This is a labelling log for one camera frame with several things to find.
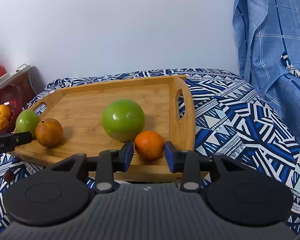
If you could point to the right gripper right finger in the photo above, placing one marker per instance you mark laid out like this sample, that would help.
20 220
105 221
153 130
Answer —
190 164

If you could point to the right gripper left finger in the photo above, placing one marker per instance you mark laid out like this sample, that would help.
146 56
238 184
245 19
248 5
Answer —
107 163

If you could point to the smaller green apple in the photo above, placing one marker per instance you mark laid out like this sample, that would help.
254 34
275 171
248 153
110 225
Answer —
27 121

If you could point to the small mandarin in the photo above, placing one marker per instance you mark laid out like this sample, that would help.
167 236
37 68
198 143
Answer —
149 145

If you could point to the large green apple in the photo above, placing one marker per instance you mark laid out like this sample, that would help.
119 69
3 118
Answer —
123 119

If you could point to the large brownish orange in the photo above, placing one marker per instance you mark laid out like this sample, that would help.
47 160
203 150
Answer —
49 132

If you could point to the red date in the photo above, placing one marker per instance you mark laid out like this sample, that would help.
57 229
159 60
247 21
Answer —
9 176

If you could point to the yellow orange in bowl upper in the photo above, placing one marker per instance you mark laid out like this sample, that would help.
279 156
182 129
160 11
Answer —
5 111

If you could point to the red glass bowl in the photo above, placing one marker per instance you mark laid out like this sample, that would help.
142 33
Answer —
10 108

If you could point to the blue patterned tablecloth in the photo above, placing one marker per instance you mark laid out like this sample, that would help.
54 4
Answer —
251 192

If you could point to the brown wooden cabinet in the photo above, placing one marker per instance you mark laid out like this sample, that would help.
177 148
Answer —
30 84

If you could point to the white tray on cabinet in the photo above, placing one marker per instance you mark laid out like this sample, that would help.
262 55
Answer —
9 77

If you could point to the blue plaid cloth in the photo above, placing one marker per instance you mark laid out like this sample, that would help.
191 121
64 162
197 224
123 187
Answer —
268 36

